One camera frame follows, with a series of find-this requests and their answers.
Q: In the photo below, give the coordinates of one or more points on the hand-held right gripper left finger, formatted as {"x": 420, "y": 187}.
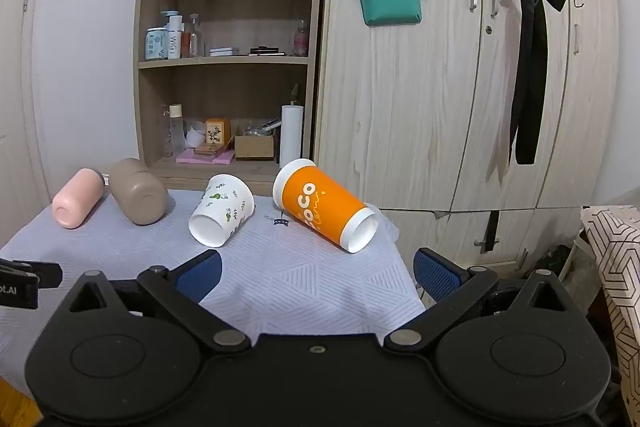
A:
{"x": 199, "y": 276}

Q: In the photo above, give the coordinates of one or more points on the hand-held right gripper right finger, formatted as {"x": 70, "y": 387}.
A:
{"x": 439, "y": 278}

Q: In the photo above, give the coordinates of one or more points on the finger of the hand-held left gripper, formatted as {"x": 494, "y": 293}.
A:
{"x": 47, "y": 274}

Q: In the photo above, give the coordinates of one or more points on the white leaf-print paper cup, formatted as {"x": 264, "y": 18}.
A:
{"x": 221, "y": 207}

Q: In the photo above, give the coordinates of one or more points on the pink cup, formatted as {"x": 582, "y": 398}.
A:
{"x": 75, "y": 201}

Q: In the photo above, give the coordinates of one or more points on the brown cup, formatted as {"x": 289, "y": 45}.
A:
{"x": 138, "y": 196}

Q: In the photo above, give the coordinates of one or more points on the orange paper cup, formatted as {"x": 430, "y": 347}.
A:
{"x": 320, "y": 203}

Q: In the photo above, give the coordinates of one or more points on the pale grey patterned tablecloth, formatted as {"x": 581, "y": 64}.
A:
{"x": 305, "y": 279}

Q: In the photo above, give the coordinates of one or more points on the dark bag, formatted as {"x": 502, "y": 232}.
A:
{"x": 550, "y": 263}

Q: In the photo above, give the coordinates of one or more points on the flat pink box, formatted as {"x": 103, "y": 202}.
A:
{"x": 205, "y": 158}

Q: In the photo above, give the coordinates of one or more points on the cardboard box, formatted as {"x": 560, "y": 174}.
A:
{"x": 254, "y": 148}

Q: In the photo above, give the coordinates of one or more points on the clear bottle with beige cap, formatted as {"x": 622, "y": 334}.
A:
{"x": 176, "y": 134}

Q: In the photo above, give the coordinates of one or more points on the orange flower-print box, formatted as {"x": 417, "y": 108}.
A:
{"x": 218, "y": 133}

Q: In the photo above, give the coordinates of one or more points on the white paper roll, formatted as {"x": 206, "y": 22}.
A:
{"x": 291, "y": 137}

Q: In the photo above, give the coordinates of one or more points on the light wood wardrobe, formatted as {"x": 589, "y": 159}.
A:
{"x": 400, "y": 107}

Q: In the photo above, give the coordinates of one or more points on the geometric patterned cloth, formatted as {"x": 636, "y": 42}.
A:
{"x": 621, "y": 257}

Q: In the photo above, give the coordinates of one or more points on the wooden shelf unit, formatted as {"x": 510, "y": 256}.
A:
{"x": 225, "y": 63}

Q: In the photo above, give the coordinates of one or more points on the black ribbon bow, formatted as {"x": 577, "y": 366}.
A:
{"x": 530, "y": 82}

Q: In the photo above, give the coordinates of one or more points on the flat white box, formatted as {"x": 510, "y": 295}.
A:
{"x": 224, "y": 52}

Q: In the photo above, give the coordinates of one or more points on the white blue-print jar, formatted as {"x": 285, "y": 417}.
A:
{"x": 155, "y": 46}

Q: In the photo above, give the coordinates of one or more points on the flat black case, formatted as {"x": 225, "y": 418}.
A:
{"x": 266, "y": 51}

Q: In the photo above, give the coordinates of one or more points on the clear glass bottle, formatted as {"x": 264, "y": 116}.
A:
{"x": 196, "y": 39}

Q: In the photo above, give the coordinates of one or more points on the white pump bottle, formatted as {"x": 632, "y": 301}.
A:
{"x": 173, "y": 39}

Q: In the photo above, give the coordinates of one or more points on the pink jar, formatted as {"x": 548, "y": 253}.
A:
{"x": 301, "y": 41}

